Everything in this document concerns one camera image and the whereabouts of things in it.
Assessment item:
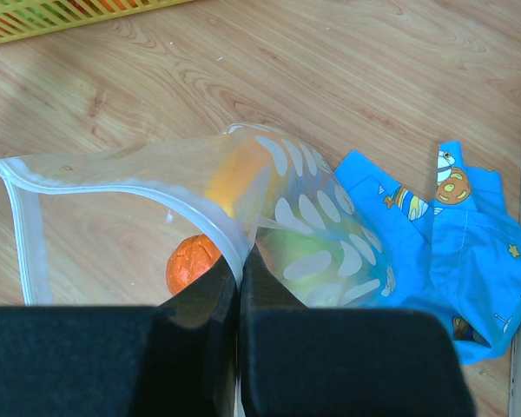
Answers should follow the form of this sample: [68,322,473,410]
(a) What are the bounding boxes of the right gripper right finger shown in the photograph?
[240,250,476,416]

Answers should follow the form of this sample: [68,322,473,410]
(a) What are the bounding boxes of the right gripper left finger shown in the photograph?
[0,260,239,416]

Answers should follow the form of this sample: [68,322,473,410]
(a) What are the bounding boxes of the green toy cabbage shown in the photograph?
[256,222,397,308]

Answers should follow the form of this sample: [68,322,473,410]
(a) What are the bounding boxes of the rough orange toy tangerine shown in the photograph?
[166,234,221,295]

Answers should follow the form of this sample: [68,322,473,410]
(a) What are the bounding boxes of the clear dotted zip top bag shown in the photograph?
[0,124,370,305]

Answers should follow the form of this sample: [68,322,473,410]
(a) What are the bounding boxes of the yellow orange toy mango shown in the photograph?
[204,141,273,218]

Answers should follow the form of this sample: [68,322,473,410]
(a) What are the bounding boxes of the blue cartoon print cloth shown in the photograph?
[335,142,521,365]

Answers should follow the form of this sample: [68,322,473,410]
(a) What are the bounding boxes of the yellow plastic shopping basket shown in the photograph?
[0,0,187,43]

